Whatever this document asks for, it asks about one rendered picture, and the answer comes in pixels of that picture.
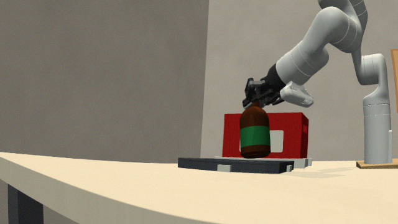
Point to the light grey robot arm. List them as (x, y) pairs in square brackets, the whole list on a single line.
[(342, 24)]

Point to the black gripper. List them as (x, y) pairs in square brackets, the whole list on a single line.
[(267, 90)]

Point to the red crate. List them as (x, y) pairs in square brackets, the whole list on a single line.
[(288, 134)]

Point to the brown bottle with green label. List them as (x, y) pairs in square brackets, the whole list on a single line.
[(254, 133)]

